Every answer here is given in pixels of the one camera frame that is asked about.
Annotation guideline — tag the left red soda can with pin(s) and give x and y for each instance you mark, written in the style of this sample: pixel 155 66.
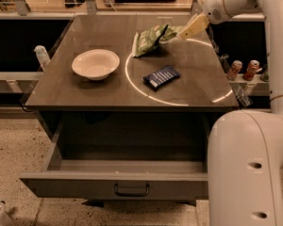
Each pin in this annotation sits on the left red soda can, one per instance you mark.
pixel 234 70

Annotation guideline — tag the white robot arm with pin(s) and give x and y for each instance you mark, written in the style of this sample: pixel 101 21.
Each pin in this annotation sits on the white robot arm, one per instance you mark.
pixel 245 147

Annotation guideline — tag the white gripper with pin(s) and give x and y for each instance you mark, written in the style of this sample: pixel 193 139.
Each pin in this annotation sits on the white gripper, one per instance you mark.
pixel 211 8

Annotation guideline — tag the white ceramic bowl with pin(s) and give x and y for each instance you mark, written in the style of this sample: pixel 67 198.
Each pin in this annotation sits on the white ceramic bowl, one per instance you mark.
pixel 96 64

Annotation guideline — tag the dark blue snack packet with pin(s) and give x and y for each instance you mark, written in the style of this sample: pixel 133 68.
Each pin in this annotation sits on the dark blue snack packet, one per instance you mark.
pixel 161 77

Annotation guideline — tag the right red soda can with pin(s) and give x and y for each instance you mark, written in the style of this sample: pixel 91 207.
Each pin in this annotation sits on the right red soda can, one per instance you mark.
pixel 252 68

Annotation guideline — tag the black drawer handle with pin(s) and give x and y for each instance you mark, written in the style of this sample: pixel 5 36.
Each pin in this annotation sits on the black drawer handle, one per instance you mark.
pixel 131 191

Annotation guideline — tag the grey cabinet with top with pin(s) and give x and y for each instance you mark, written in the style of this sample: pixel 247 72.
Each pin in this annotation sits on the grey cabinet with top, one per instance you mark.
pixel 202 86

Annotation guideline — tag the green jalapeno chip bag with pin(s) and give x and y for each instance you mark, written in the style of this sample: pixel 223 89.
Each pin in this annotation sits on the green jalapeno chip bag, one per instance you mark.
pixel 150 39

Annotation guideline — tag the green soda can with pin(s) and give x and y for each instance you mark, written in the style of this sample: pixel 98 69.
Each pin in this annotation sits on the green soda can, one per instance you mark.
pixel 265 74

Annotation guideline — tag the red soda can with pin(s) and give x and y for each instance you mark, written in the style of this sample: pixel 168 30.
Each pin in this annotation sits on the red soda can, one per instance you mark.
pixel 234 70
pixel 252 68

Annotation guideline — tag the open grey top drawer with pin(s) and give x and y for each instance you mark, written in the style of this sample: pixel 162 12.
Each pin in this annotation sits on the open grey top drawer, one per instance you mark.
pixel 89 156

